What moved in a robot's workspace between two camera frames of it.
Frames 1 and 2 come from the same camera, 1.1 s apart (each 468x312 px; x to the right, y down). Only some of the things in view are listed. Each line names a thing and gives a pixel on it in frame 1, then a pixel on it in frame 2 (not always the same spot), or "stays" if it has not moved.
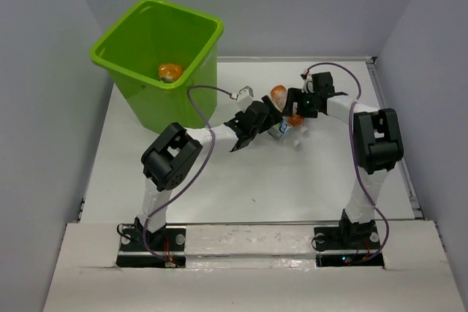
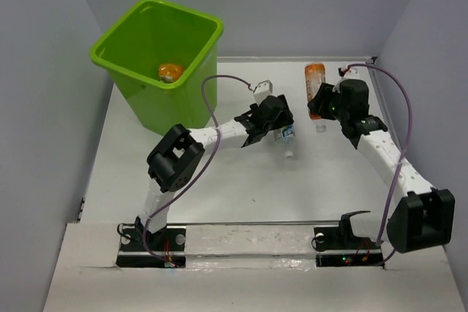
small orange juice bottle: (170, 72) stays
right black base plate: (356, 236) stays
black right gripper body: (306, 102) to (330, 107)
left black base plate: (169, 242) stays
